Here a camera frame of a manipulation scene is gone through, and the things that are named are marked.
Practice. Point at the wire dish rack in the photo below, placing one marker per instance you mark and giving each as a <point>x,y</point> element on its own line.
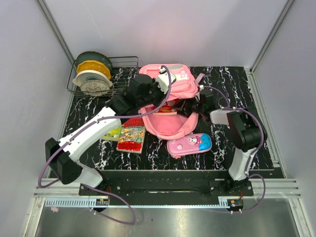
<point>124,68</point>

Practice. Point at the speckled grey plate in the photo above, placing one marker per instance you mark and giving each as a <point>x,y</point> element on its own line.
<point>95,87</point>

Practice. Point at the white plate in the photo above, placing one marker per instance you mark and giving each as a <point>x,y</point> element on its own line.
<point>90,75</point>

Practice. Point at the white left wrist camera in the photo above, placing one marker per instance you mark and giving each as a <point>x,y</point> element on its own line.
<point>165,79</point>

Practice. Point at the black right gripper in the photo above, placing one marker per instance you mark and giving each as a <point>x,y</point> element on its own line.
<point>182,111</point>

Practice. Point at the pink student backpack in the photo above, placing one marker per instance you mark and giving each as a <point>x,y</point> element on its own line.
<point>171,127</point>

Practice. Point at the yellow plate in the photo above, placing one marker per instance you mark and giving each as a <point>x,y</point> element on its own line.
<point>95,66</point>

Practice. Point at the green book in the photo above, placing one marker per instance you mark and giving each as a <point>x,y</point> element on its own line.
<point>112,135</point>

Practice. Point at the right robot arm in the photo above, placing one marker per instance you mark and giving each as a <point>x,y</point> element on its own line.
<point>246,128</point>

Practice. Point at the red treehouse book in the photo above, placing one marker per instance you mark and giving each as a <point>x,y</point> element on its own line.
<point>132,134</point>

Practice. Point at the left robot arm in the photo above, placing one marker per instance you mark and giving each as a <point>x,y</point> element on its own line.
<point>62,156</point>

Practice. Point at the pink cat pencil case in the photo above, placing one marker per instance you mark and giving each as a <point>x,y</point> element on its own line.
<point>189,145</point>

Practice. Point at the dark green plate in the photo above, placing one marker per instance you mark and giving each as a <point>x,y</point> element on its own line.
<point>94,56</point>

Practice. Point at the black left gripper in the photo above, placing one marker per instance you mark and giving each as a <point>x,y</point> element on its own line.
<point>162,96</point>

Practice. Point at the red white book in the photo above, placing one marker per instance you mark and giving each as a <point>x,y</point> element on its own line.
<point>167,109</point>

